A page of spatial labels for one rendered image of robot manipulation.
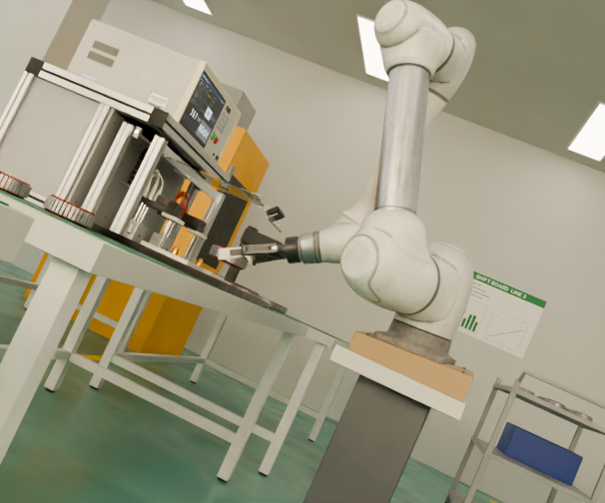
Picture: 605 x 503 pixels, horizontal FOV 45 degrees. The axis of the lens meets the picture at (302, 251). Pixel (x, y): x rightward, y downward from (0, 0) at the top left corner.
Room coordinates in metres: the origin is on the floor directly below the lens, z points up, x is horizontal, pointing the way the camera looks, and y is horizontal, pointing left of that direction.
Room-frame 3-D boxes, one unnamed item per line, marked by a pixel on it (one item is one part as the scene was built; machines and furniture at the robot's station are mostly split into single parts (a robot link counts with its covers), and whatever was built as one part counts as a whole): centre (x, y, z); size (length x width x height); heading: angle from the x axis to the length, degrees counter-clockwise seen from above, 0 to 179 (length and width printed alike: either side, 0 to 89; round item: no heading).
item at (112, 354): (4.59, 0.03, 0.38); 1.85 x 1.10 x 0.75; 168
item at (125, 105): (2.29, 0.62, 1.09); 0.68 x 0.44 x 0.05; 168
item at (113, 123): (2.27, 0.56, 0.92); 0.66 x 0.01 x 0.30; 168
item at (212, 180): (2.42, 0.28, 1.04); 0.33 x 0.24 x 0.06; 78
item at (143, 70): (2.30, 0.62, 1.22); 0.44 x 0.39 x 0.20; 168
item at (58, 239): (2.27, 0.55, 0.72); 2.20 x 1.01 x 0.05; 168
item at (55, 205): (1.61, 0.50, 0.77); 0.11 x 0.11 x 0.04
